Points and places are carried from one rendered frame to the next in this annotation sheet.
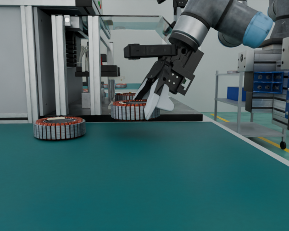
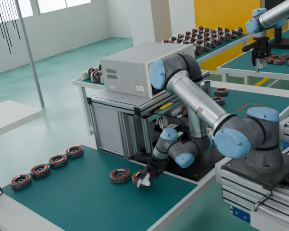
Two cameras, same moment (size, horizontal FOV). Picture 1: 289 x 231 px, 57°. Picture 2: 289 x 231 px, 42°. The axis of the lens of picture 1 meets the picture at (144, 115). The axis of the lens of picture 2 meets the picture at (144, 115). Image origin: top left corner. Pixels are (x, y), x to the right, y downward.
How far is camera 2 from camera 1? 1.62 m
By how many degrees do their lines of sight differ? 48
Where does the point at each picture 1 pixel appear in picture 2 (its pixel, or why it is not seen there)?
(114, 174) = (104, 211)
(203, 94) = not seen: outside the picture
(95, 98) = not seen: hidden behind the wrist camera
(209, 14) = (163, 149)
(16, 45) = (117, 125)
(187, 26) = (154, 152)
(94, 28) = (144, 123)
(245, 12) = (174, 153)
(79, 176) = (97, 208)
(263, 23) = (180, 161)
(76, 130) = (121, 181)
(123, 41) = not seen: outside the picture
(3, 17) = (112, 112)
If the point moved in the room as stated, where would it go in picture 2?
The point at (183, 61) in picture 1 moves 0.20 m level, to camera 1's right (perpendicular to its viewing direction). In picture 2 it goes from (158, 163) to (191, 176)
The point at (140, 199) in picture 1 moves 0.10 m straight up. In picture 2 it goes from (97, 222) to (93, 204)
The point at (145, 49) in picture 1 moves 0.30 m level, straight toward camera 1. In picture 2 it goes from (140, 158) to (92, 187)
